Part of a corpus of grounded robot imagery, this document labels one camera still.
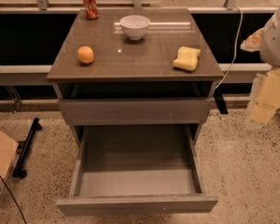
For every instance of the yellow sponge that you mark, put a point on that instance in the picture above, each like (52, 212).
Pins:
(187, 58)

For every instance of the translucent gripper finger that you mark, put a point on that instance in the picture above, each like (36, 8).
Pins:
(264, 100)
(252, 43)

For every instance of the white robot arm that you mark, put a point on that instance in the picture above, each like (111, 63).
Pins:
(270, 42)

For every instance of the red soda can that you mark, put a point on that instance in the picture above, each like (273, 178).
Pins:
(91, 9)

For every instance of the open grey middle drawer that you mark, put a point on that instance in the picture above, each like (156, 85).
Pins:
(134, 170)

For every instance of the closed grey top drawer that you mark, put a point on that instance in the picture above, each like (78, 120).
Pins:
(125, 112)

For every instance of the grey drawer cabinet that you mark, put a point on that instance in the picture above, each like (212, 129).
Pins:
(134, 69)

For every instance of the orange fruit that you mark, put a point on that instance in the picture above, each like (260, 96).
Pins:
(85, 54)

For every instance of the black metal stand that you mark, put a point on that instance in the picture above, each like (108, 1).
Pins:
(23, 149)

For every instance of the white ceramic bowl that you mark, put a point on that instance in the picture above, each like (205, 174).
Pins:
(134, 26)

